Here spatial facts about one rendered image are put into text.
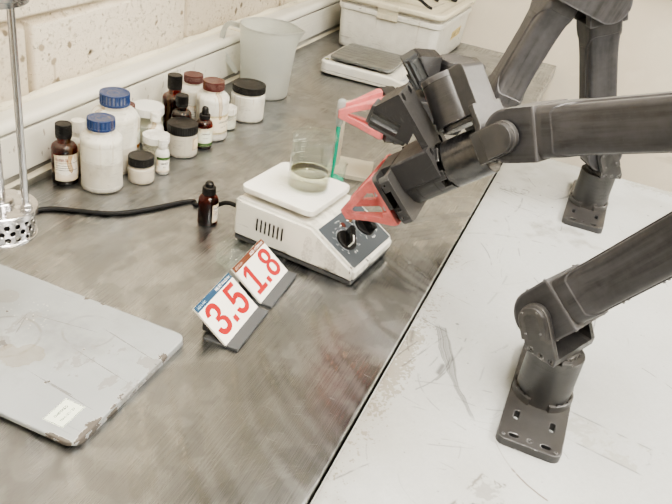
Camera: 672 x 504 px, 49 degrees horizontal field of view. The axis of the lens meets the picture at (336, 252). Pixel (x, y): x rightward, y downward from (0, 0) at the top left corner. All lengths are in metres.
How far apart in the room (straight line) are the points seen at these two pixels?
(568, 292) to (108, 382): 0.49
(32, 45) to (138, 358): 0.59
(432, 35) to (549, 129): 1.30
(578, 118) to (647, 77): 1.63
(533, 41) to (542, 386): 0.59
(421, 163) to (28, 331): 0.48
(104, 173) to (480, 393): 0.65
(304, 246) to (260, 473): 0.38
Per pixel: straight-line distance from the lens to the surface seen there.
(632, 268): 0.77
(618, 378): 1.01
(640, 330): 1.12
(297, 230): 1.02
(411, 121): 0.85
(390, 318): 0.98
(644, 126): 0.74
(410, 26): 2.06
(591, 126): 0.76
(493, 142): 0.80
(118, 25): 1.42
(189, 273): 1.01
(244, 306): 0.93
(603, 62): 1.31
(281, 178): 1.09
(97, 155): 1.17
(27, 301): 0.95
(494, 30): 2.41
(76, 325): 0.90
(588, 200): 1.41
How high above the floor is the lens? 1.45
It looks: 30 degrees down
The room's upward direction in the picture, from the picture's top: 10 degrees clockwise
